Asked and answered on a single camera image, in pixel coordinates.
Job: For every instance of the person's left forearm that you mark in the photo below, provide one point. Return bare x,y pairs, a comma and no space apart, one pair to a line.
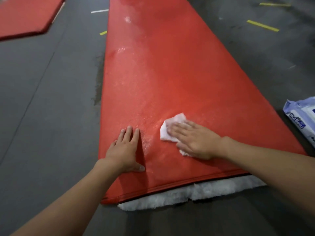
64,201

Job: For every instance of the pale blue wipes pack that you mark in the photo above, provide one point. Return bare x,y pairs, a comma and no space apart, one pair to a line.
302,115

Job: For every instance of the white wet wipe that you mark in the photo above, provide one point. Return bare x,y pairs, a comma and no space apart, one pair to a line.
172,120

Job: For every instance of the person's right forearm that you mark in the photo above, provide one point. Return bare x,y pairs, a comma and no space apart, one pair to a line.
270,167

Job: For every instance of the red mat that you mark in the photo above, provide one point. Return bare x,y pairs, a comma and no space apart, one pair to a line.
184,71
24,17

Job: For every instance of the person's left hand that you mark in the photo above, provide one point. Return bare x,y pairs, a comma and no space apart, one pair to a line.
123,152

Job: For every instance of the yellow tape strip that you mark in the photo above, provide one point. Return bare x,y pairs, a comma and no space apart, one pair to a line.
262,25
275,4
103,33

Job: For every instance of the person's right hand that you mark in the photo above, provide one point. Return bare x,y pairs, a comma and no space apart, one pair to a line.
199,142

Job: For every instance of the white fluffy padding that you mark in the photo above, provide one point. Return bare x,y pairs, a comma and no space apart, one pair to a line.
197,194

